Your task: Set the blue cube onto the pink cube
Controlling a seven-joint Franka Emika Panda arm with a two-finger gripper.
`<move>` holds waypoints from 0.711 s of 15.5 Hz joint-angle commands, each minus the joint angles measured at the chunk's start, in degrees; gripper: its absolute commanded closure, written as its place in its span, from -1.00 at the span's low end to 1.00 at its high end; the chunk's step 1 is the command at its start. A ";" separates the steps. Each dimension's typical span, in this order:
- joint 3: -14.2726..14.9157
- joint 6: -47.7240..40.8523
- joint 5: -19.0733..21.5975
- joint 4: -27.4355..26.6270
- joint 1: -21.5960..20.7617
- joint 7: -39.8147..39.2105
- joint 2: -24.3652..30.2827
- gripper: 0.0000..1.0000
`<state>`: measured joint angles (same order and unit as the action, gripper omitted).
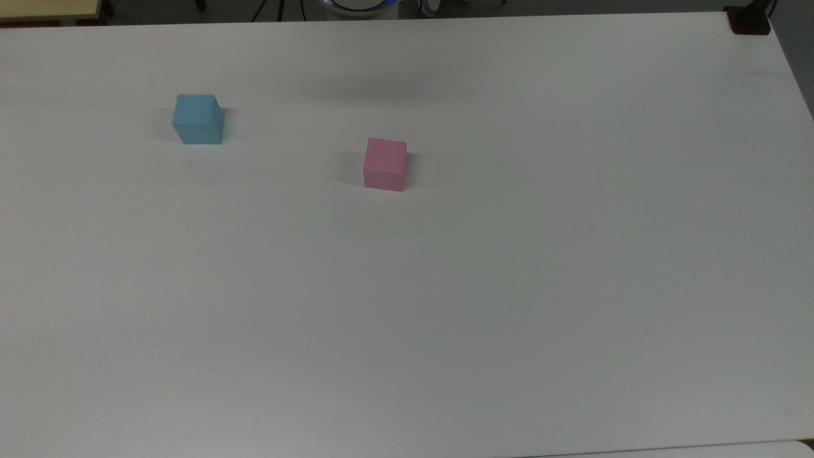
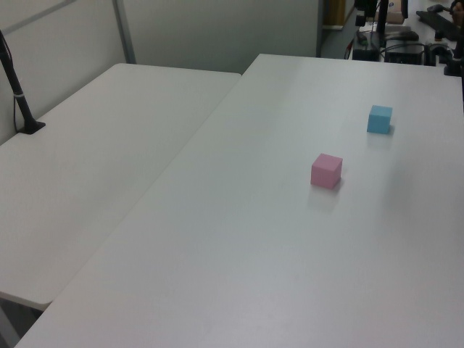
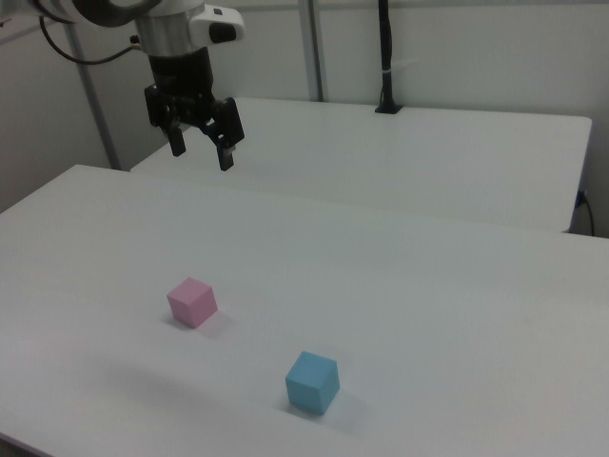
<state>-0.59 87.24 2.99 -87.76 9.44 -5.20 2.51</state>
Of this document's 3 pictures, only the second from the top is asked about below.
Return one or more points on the pink foam cube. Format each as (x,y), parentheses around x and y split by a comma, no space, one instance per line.
(326,174)

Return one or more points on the blue foam cube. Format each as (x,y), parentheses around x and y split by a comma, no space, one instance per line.
(378,121)

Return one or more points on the black camera pole with base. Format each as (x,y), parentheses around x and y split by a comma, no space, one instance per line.
(19,99)

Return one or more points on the white side table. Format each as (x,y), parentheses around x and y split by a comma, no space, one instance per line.
(90,152)

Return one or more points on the black table clamp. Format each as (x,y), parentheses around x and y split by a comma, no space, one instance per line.
(455,61)

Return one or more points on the grey metal partition post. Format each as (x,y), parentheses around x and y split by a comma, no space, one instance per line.
(319,29)
(125,32)

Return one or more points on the black upright stand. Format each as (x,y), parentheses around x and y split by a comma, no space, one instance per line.
(383,18)

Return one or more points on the tan wooden panel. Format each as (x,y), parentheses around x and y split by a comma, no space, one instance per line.
(333,12)

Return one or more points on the brown cardboard box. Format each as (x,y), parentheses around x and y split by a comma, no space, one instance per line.
(397,12)

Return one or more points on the black electronics box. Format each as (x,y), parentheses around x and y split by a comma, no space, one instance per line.
(404,54)

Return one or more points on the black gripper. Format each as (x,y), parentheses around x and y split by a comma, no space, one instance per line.
(365,5)

